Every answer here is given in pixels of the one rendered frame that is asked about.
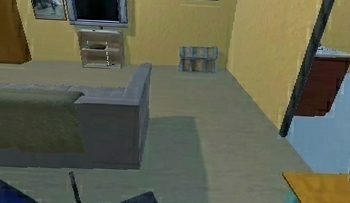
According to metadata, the grey sofa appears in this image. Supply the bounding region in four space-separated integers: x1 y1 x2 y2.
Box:
0 54 153 175

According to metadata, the blue grey shelf rack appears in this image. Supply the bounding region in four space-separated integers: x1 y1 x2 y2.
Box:
177 45 219 75

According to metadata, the brown wooden shelf stand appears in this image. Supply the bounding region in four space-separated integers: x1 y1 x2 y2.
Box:
75 27 125 71

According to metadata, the grey television set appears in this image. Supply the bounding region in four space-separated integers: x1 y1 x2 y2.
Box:
61 0 130 29

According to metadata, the thin black pole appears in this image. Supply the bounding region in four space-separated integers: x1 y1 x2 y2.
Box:
67 171 86 203

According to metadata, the red brown white-topped cabinet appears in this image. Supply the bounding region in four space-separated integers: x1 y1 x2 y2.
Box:
294 44 350 120

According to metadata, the olive green blanket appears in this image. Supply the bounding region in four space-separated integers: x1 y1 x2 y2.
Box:
0 86 88 157

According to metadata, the brown wooden room door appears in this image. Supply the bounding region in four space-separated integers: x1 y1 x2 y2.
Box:
0 0 36 66

